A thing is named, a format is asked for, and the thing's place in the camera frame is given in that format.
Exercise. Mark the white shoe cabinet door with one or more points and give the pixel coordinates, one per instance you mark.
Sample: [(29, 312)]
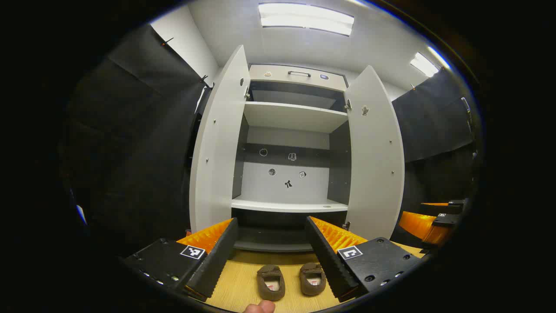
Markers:
[(375, 156), (219, 143)]

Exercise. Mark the brown suede shoe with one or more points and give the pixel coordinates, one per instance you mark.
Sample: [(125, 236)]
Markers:
[(270, 282), (312, 280)]

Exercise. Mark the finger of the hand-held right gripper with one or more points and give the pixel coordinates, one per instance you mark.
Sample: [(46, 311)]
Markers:
[(419, 226), (455, 208)]

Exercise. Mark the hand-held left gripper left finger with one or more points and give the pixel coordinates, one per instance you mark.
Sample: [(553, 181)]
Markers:
[(217, 256)]

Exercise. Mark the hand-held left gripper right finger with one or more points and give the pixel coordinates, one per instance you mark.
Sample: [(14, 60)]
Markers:
[(325, 256)]

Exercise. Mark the large ceiling light panel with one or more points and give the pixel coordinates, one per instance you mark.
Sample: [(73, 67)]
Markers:
[(304, 18)]

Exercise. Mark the black backdrop cloth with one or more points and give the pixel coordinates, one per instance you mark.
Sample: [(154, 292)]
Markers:
[(434, 121), (130, 152)]

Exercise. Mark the small ceiling light panel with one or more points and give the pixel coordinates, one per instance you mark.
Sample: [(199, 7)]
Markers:
[(425, 64)]

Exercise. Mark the white grey shoe cabinet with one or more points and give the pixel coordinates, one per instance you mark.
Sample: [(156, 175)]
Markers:
[(286, 117)]

